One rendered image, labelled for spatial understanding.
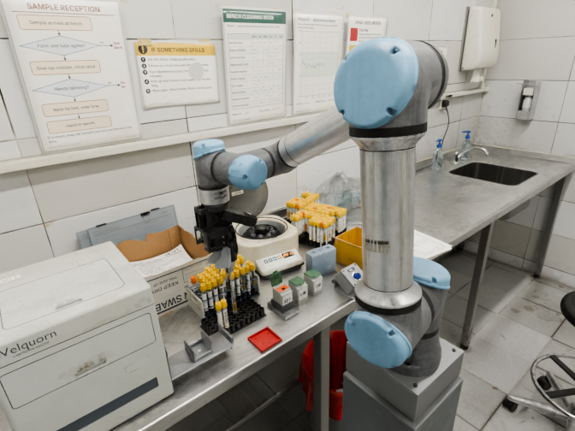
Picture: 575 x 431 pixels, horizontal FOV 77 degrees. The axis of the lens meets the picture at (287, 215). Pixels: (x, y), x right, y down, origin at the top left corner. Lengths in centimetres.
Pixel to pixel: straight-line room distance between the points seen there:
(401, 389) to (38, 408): 69
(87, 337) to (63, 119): 72
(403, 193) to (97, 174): 103
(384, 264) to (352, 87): 28
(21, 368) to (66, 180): 69
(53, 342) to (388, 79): 69
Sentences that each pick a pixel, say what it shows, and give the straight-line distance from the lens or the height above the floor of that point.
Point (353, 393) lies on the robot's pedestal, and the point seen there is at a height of 84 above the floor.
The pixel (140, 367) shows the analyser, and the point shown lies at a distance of 88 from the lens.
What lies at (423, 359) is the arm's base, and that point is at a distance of 87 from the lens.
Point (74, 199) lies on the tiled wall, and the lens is 136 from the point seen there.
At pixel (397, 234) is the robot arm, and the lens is 60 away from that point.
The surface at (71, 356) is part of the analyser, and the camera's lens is 81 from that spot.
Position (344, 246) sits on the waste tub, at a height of 95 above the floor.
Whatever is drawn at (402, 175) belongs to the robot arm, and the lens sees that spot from 57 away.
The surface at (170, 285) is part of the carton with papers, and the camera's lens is 117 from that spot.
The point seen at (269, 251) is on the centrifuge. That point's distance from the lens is 130.
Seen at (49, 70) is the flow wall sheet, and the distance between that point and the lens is 129.
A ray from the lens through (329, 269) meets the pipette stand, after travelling 129.
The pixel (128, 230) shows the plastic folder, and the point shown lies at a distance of 141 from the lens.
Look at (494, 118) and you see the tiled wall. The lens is 321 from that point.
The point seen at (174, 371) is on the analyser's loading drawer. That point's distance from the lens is 96.
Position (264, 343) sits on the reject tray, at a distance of 104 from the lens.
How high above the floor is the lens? 157
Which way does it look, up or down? 23 degrees down
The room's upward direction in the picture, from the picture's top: 2 degrees counter-clockwise
